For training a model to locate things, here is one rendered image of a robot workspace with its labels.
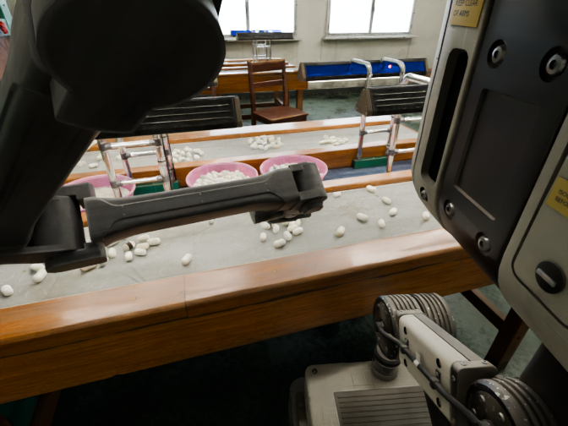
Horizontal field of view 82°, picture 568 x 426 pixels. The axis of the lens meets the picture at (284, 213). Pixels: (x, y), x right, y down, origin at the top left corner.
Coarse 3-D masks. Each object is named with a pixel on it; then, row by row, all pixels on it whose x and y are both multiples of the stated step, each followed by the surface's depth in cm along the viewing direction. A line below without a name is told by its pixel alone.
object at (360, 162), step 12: (360, 60) 135; (384, 60) 143; (396, 60) 135; (360, 132) 142; (372, 132) 144; (384, 132) 146; (360, 144) 145; (360, 156) 148; (372, 156) 153; (384, 156) 153
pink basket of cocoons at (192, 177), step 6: (216, 162) 132; (222, 162) 133; (228, 162) 133; (234, 162) 133; (198, 168) 128; (210, 168) 132; (216, 168) 133; (222, 168) 134; (228, 168) 134; (246, 168) 131; (252, 168) 128; (192, 174) 125; (198, 174) 128; (204, 174) 130; (246, 174) 131; (252, 174) 128; (186, 180) 118; (192, 180) 124; (192, 186) 123
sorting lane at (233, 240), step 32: (352, 192) 117; (384, 192) 117; (416, 192) 117; (192, 224) 99; (224, 224) 99; (256, 224) 99; (320, 224) 99; (352, 224) 99; (416, 224) 99; (160, 256) 86; (192, 256) 86; (224, 256) 86; (256, 256) 86; (0, 288) 76; (32, 288) 76; (64, 288) 76; (96, 288) 76
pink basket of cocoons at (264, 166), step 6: (276, 156) 138; (282, 156) 139; (288, 156) 140; (294, 156) 140; (300, 156) 139; (306, 156) 139; (264, 162) 133; (270, 162) 137; (276, 162) 138; (288, 162) 140; (294, 162) 140; (318, 162) 136; (264, 168) 132; (324, 168) 131; (324, 174) 123
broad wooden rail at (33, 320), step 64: (320, 256) 82; (384, 256) 82; (448, 256) 86; (0, 320) 65; (64, 320) 65; (128, 320) 67; (192, 320) 72; (256, 320) 78; (320, 320) 85; (0, 384) 66; (64, 384) 71
